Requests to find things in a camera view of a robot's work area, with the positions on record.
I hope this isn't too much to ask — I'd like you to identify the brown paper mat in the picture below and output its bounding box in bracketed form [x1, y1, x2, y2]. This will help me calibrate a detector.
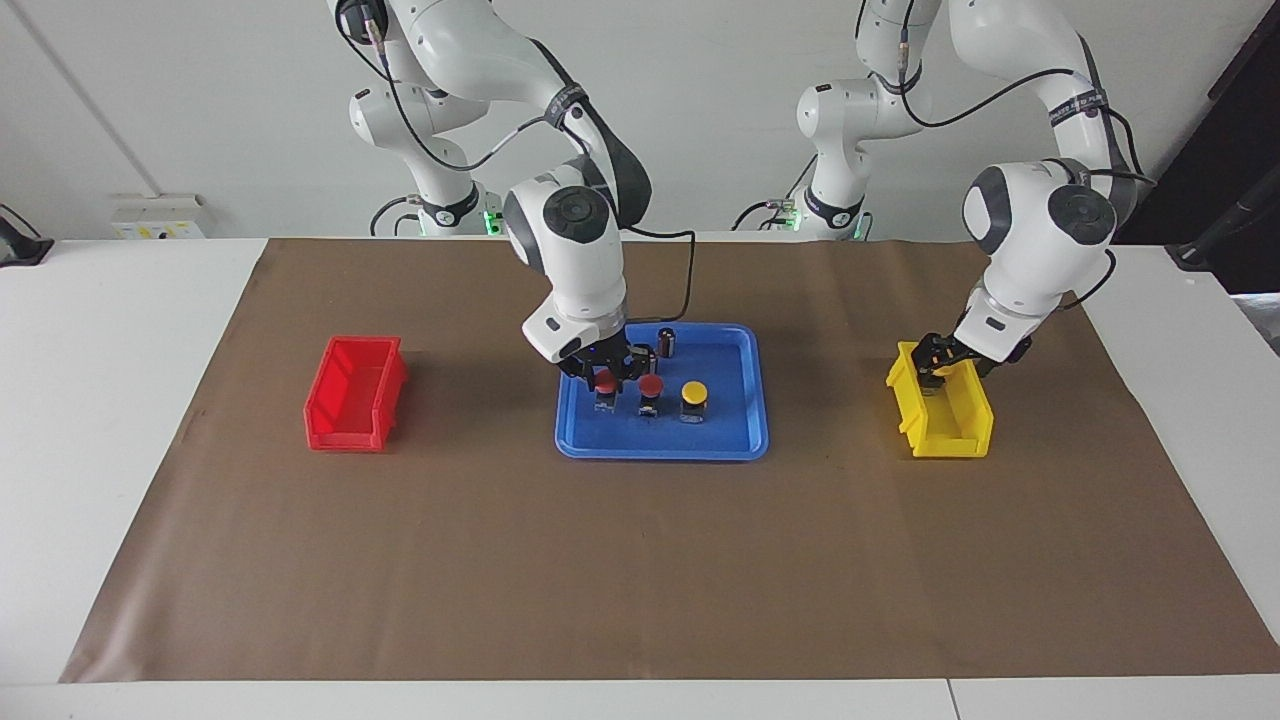
[58, 237, 1280, 684]

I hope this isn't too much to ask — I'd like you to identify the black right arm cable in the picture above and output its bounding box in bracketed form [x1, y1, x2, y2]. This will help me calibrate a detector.
[340, 15, 697, 323]

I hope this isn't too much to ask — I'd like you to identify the black dark panel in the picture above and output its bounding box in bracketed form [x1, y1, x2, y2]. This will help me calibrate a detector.
[1135, 0, 1280, 293]

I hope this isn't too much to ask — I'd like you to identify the blue plastic tray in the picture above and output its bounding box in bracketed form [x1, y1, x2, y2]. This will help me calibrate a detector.
[555, 321, 770, 461]

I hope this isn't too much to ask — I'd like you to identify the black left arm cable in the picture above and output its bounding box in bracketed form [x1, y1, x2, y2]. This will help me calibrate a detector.
[898, 40, 1156, 311]

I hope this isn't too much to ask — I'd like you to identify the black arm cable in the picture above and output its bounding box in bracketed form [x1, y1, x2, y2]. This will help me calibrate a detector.
[340, 15, 697, 323]
[898, 40, 1156, 311]

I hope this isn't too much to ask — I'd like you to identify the yellow plastic bin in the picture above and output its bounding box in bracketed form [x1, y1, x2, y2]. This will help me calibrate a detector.
[885, 341, 995, 459]

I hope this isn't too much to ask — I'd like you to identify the red plastic bin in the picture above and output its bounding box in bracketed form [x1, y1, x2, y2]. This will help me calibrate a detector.
[303, 335, 409, 453]

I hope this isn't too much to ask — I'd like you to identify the white wall cable duct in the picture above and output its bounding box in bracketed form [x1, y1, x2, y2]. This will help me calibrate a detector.
[10, 0, 163, 198]

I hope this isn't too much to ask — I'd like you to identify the white wall socket strip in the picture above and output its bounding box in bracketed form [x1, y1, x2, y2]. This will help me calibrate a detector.
[110, 195, 206, 240]

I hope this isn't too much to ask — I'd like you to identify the black clamp device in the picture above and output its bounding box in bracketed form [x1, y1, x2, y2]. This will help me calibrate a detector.
[0, 205, 56, 267]

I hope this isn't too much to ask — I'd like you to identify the silver metal item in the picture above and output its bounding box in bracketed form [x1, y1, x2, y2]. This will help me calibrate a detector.
[1232, 293, 1280, 356]

